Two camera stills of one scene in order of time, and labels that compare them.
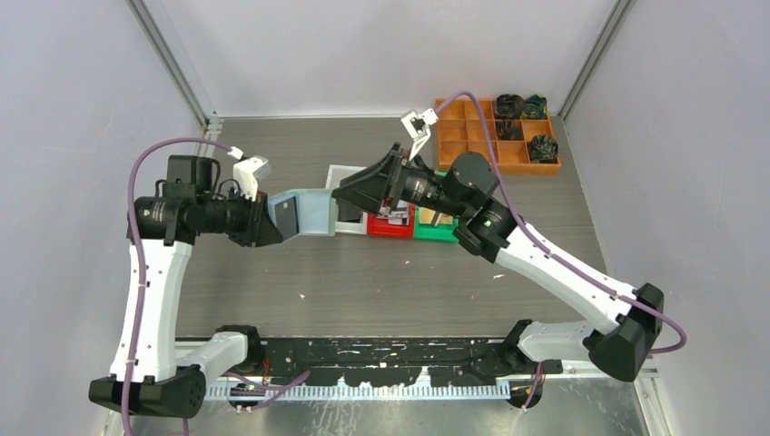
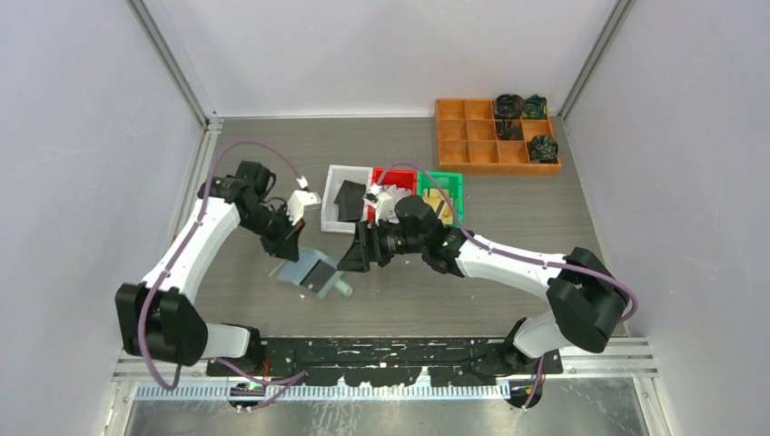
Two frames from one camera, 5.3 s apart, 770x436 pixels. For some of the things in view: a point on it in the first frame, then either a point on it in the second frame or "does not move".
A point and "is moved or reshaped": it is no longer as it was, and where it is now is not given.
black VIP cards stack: x=349 y=213 does not move
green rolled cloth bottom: x=544 y=149 does not move
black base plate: x=399 y=360 does not move
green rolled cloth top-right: x=536 y=107 does not move
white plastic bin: x=335 y=174 does not move
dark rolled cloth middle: x=506 y=131 does not move
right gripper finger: x=368 y=188 to x=356 y=259
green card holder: x=316 y=210 to x=315 y=273
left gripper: x=261 y=229 to x=289 y=246
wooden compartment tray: x=460 y=131 does not move
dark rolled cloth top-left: x=508 y=105 does not move
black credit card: x=287 y=217 is moved or reshaped
